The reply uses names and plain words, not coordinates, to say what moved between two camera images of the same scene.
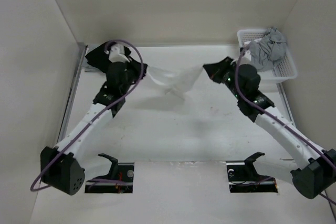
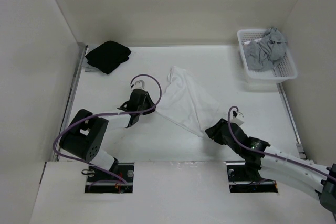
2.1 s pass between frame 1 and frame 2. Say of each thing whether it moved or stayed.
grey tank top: stayed
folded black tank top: stayed
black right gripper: moved
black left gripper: moved
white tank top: moved
